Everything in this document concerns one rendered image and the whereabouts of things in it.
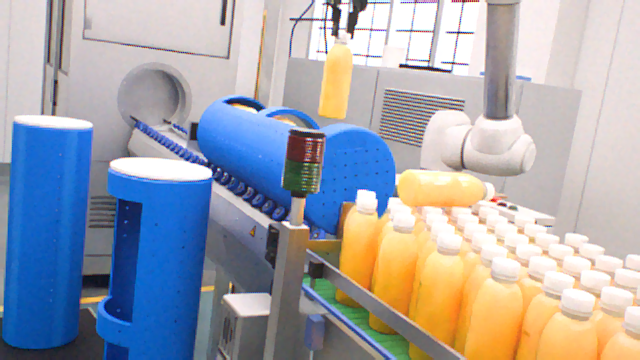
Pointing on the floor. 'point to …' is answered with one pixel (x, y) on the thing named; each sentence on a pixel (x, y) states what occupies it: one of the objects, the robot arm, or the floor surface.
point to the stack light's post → (286, 292)
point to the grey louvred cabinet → (312, 70)
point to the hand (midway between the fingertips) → (343, 24)
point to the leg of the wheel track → (216, 312)
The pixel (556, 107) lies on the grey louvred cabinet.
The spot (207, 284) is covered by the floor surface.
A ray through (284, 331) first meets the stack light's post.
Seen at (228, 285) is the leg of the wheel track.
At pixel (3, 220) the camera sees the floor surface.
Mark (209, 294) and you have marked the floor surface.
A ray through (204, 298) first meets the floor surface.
